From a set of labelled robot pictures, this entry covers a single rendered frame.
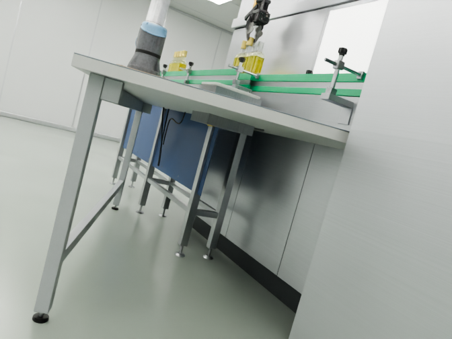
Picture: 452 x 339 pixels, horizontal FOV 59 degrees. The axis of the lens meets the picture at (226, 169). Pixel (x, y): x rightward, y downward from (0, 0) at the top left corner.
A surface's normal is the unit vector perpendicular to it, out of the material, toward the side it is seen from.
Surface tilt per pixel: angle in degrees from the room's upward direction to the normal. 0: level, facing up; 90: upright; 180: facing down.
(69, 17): 90
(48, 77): 90
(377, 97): 90
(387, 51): 90
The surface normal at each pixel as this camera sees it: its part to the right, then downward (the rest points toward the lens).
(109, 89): 0.13, 0.12
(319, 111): -0.85, -0.18
